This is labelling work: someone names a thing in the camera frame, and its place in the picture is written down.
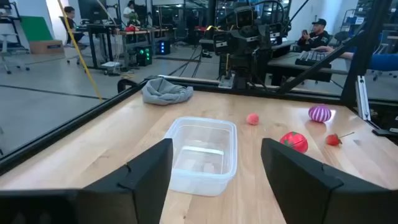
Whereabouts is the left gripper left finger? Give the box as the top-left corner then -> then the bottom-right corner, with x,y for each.
77,138 -> 174,224

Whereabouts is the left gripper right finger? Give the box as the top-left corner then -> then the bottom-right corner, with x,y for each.
261,138 -> 358,224

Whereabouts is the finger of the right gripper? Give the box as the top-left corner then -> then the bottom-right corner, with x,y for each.
269,23 -> 283,47
213,32 -> 233,56

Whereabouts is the red toy tomato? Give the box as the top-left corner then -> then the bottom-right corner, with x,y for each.
279,131 -> 309,154

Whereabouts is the red toy strawberry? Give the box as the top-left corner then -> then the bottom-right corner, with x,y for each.
325,131 -> 356,147

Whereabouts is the magenta spiky ball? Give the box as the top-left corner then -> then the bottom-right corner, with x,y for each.
308,105 -> 332,123

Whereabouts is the grey desk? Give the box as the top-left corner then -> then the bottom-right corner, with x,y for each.
267,51 -> 349,85

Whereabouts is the person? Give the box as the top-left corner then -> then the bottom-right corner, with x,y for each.
123,0 -> 141,27
63,6 -> 85,44
297,18 -> 331,52

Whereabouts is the black keyboard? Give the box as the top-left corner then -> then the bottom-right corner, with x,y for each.
294,49 -> 332,68

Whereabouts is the computer with blue lights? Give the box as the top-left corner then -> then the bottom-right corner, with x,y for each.
157,39 -> 172,56

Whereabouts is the clear plastic container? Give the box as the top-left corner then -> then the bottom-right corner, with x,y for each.
164,116 -> 239,197

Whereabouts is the grey crumpled cloth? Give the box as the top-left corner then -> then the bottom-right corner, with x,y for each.
141,77 -> 194,106

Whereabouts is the computer with green lights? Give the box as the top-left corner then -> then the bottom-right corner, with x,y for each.
134,45 -> 153,67

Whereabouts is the wooden top desk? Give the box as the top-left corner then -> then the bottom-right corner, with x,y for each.
86,24 -> 170,71

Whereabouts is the silver aluminium extrusion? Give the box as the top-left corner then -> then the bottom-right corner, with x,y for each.
355,75 -> 372,121

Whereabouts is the black monitor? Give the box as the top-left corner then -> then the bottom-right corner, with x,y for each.
77,0 -> 110,23

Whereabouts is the black office chair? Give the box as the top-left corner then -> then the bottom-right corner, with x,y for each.
58,16 -> 90,65

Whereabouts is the cardboard box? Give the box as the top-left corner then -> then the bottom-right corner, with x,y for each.
29,39 -> 65,55

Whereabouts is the green board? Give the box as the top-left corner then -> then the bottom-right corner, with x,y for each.
20,15 -> 54,43

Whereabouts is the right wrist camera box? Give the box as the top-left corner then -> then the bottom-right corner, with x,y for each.
234,5 -> 256,29

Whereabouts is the black table frame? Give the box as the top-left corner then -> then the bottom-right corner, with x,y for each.
0,0 -> 398,177

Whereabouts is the yellow hanging cable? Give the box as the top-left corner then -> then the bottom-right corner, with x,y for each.
57,0 -> 103,103

